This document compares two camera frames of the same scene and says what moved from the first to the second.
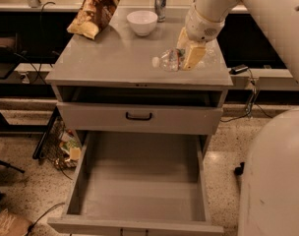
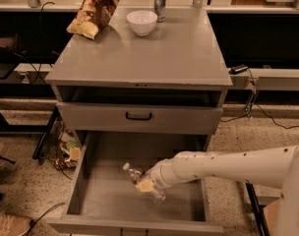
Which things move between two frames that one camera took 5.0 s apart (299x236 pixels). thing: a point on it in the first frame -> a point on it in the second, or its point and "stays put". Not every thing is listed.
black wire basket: [58, 145] stays put
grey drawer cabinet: [108, 87] stays put
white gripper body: [199, 29] -> [154, 174]
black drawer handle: [138, 118] stays put
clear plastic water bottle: [172, 60] -> [158, 196]
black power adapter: [238, 69] stays put
